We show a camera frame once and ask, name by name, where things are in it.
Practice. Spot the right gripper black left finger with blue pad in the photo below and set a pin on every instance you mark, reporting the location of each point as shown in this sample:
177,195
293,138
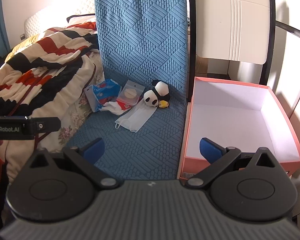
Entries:
84,159

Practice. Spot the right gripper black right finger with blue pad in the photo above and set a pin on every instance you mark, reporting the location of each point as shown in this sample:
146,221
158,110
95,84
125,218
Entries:
219,158

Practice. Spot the white face mask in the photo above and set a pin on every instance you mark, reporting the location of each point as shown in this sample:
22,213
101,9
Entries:
135,118

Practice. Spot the bagged beige powder puff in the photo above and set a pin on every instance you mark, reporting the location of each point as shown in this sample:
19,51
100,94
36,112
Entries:
130,93

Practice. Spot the panda plush toy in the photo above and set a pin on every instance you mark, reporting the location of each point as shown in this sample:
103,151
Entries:
159,91

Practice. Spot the floral sofa cover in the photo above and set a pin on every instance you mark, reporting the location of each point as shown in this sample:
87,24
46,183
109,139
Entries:
72,108

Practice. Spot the pink cardboard box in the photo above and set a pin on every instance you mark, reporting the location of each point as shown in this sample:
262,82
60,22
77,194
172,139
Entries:
244,115

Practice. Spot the red white snack wrapper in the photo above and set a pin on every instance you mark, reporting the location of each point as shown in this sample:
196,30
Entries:
116,107

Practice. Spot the red black cream blanket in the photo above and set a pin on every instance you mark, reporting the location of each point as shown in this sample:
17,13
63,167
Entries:
47,77

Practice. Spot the blue red plastic package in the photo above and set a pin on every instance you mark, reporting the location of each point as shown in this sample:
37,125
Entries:
98,95

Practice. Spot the yellow bird toy pink feather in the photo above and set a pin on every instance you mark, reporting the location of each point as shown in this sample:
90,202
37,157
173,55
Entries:
163,104

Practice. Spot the blue quilted chair cover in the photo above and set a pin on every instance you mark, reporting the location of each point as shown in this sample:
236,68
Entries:
141,41

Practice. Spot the black chair frame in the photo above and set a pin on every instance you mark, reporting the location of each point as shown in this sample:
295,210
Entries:
265,67

